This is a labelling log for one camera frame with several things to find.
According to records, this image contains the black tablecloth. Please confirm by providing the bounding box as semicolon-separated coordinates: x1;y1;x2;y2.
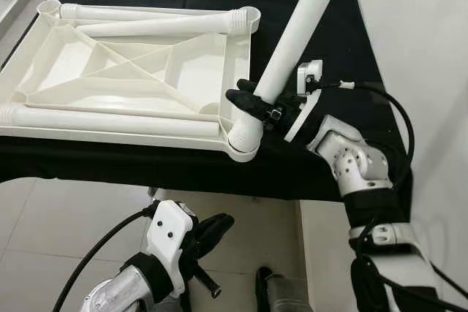
0;0;414;214

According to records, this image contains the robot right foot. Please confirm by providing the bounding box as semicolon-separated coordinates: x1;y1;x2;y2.
256;267;308;312

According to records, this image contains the white plastic table top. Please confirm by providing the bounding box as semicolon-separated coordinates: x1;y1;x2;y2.
0;0;263;163

